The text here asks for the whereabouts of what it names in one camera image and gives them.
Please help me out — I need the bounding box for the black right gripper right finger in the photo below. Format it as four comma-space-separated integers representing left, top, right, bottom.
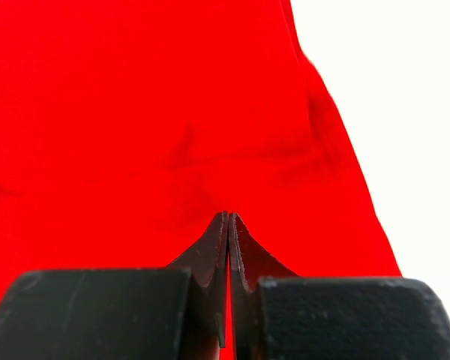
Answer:
228, 214, 450, 359

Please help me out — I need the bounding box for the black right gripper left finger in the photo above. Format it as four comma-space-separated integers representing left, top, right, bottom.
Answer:
0, 212, 228, 359

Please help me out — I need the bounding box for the bright red t shirt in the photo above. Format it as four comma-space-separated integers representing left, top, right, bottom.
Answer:
0, 0, 402, 360

